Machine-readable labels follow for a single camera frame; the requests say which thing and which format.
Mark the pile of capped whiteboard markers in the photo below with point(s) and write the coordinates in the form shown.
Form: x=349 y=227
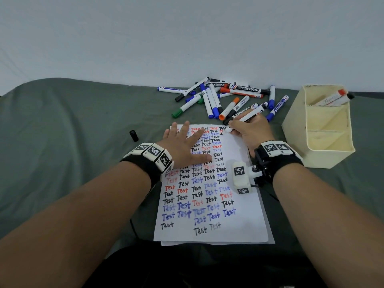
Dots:
x=210 y=101

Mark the person's black clothing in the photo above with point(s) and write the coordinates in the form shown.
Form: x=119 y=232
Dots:
x=195 y=266

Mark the person's left little finger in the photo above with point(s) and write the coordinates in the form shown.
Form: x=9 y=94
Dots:
x=166 y=134

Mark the left wrist marker band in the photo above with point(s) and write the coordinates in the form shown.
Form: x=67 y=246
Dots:
x=153 y=155

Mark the person's right hand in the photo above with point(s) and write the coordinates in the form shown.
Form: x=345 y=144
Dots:
x=255 y=131

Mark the person's right forearm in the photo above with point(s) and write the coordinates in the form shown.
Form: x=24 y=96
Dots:
x=324 y=224

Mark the black-capped white marker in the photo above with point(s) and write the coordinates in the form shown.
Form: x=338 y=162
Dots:
x=343 y=99

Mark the person's left thumb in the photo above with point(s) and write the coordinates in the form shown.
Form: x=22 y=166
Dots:
x=202 y=158

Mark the right wrist marker band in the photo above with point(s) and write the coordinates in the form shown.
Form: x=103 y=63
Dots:
x=277 y=154

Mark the cream plastic pen holder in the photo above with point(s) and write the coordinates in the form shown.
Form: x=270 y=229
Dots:
x=324 y=140

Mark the person's left forearm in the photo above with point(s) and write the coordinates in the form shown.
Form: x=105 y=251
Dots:
x=75 y=224

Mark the person's left middle finger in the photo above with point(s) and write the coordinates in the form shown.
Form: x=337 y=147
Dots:
x=184 y=128

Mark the white paper with writing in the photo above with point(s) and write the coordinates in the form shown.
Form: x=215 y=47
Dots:
x=180 y=233

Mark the person's left hand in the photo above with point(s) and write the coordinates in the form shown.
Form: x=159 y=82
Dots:
x=180 y=149

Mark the black marker cap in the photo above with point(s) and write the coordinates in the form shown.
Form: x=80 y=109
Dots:
x=133 y=135

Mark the grey-green table cloth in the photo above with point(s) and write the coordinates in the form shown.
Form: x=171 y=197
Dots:
x=60 y=131

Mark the wrist marker band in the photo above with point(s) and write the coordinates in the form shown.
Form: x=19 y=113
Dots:
x=277 y=154
x=153 y=155

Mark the person's right thumb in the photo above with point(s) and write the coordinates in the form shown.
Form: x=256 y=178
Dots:
x=236 y=129

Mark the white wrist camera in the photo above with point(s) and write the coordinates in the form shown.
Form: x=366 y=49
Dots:
x=241 y=176

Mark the white whiteboard marker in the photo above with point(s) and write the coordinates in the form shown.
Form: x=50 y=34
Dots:
x=260 y=109

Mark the orange-capped white marker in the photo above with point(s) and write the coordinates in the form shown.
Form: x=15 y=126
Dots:
x=328 y=98

